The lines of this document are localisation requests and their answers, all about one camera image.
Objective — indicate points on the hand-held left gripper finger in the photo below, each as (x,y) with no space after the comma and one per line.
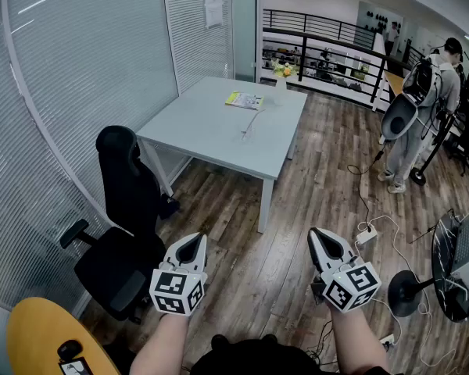
(174,254)
(202,258)

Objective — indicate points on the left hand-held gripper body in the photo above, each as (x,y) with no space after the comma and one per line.
(168,291)

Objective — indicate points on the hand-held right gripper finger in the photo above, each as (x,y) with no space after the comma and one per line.
(317,254)
(346,250)

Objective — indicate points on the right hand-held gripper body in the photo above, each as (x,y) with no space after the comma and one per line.
(351,287)

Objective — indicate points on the small clear glass beaker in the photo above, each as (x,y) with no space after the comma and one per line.
(247,134)

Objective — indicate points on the person's left forearm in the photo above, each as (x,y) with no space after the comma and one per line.
(160,346)

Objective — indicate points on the person's right forearm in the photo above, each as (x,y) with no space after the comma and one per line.
(357,342)

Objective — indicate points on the white power strip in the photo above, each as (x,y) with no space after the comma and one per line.
(366,236)

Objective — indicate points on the black round-base stand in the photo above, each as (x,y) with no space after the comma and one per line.
(404,293)

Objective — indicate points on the white floor socket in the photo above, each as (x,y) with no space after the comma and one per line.
(387,340)

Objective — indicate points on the black office chair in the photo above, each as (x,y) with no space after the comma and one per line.
(125,193)

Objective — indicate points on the black pole stand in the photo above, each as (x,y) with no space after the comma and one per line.
(417,176)

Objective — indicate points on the person's black clothing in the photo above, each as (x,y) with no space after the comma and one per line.
(258,359)

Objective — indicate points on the small black rounded device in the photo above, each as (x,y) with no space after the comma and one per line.
(69,350)

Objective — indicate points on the black phone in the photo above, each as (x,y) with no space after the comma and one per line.
(75,367)

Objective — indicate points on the grey laptop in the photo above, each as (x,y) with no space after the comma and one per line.
(468,236)

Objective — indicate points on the yellow round table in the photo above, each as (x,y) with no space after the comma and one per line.
(35,334)

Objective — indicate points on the yellow-edged book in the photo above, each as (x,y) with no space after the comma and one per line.
(244,100)

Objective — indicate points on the white vase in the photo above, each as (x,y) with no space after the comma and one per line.
(280,92)

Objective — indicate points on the wooden-top white-legged desk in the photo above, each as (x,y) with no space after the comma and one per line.
(394,82)

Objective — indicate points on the black metal railing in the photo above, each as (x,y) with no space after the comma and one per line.
(303,59)

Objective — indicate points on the white paper notice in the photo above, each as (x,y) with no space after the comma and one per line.
(213,6)

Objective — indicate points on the wall panel with black items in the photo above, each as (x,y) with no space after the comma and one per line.
(379,17)

